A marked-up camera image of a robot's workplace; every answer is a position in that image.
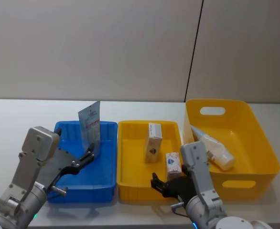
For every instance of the tall beige carton box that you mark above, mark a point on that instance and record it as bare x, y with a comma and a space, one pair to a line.
153, 148

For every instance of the deep yellow plastic basket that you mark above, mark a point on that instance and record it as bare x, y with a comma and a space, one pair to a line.
247, 152

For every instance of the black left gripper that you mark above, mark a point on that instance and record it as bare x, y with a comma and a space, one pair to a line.
54, 164

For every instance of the blue plastic tray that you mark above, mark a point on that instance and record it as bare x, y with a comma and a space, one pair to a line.
92, 176

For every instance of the shallow yellow plastic tray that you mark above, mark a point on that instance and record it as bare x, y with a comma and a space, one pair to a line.
135, 174

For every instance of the silver foil pouch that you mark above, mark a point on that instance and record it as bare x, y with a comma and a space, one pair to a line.
89, 124

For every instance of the white squeeze tube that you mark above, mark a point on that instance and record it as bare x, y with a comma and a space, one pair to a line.
216, 149

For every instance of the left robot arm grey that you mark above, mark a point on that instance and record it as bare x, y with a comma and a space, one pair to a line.
25, 167

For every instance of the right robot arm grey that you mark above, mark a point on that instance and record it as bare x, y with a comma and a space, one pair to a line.
199, 171

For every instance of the small patterned carton box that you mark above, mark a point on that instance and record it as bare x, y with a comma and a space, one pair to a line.
173, 164

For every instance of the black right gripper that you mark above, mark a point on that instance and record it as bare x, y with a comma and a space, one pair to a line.
179, 187

